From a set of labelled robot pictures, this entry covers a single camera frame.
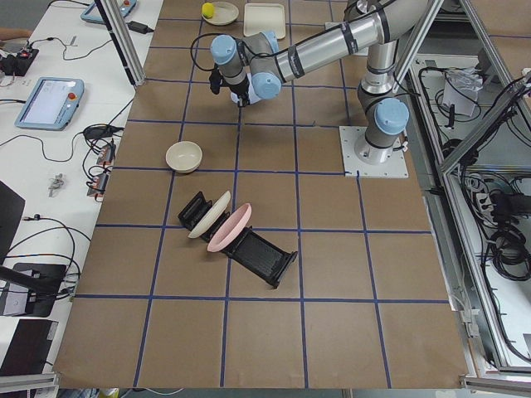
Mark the black power adapter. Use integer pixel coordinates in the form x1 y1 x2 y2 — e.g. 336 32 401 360
127 21 154 34

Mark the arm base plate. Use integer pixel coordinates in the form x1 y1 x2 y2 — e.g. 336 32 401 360
324 22 368 56
339 126 409 179

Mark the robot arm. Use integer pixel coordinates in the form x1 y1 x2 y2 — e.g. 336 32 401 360
209 0 438 165

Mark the blue teach pendant near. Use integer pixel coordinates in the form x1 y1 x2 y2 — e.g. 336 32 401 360
14 77 85 131

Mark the cream bowl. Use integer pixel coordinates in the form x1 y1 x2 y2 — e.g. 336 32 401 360
165 141 202 173

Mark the black monitor stand base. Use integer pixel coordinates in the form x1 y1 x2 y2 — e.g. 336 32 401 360
1 263 66 318

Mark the crumpled white paper bag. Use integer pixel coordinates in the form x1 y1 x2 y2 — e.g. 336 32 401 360
442 67 483 117

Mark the white shallow dish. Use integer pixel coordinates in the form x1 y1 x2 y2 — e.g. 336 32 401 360
202 1 239 26

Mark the pink plate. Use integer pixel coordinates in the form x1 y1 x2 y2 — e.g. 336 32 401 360
207 202 252 253

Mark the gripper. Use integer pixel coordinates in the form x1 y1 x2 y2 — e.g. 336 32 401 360
209 69 251 108

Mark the blue teach pendant far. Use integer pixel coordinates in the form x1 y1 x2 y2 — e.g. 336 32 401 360
80 0 139 26

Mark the white rectangular tray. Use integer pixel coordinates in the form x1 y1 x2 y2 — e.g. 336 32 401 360
243 3 286 39

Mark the blue teach pendant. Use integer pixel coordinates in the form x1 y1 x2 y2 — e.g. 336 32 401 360
14 77 85 131
80 0 139 26

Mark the cream plate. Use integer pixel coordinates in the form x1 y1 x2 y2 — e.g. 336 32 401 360
188 191 231 239

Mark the yellow lemon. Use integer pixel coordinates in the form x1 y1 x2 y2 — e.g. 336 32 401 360
202 2 215 19

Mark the blue plate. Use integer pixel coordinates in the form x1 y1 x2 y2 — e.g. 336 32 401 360
230 73 261 107

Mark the black dish rack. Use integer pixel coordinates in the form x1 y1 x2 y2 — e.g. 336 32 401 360
178 192 298 289

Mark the aluminium frame post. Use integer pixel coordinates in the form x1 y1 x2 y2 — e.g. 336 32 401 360
95 0 146 87

